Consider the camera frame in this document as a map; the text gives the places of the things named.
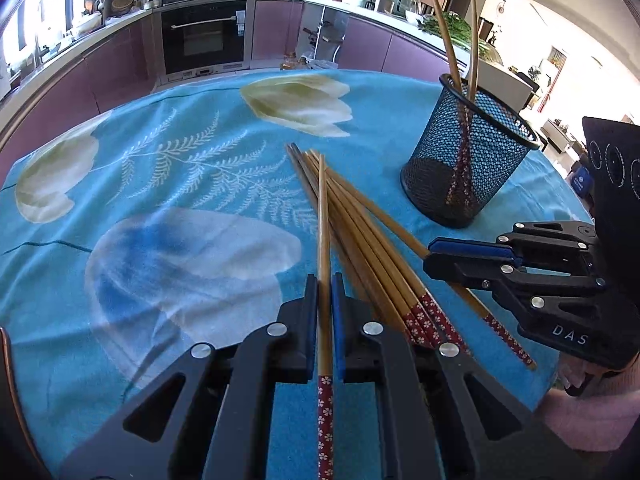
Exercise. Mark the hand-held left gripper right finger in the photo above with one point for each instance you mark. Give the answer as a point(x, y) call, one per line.
point(339, 327)

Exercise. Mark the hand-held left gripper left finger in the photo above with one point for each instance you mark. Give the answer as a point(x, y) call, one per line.
point(312, 322)

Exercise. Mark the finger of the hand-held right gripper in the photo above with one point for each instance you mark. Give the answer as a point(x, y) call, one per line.
point(465, 270)
point(475, 249)

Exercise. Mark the wooden chopstick red floral end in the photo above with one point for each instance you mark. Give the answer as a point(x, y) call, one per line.
point(325, 260)
point(473, 50)

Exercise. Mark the bunch of wooden chopsticks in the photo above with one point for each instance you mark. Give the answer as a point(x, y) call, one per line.
point(370, 250)

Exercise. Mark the black mesh utensil cup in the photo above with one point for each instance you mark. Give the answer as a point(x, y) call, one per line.
point(500, 160)

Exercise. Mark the person's right forearm pink sleeve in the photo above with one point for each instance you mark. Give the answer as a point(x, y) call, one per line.
point(600, 425)

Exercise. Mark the person's right hand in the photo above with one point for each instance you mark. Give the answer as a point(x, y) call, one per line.
point(580, 377)

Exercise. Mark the green leafy vegetables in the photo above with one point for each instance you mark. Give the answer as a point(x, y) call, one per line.
point(457, 27)

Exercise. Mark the blue floral tablecloth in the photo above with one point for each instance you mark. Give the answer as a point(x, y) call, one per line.
point(150, 170)

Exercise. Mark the purple base cabinet run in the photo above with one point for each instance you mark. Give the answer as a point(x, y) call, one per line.
point(370, 45)
point(110, 75)

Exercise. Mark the stainless steel thermos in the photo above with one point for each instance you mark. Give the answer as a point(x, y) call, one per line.
point(383, 1)

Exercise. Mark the black built-in oven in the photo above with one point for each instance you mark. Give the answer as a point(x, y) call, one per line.
point(205, 35)

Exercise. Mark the round woven basket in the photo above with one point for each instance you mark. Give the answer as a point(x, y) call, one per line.
point(122, 5)

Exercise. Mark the kitchen window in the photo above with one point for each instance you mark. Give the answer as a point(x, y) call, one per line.
point(35, 15)

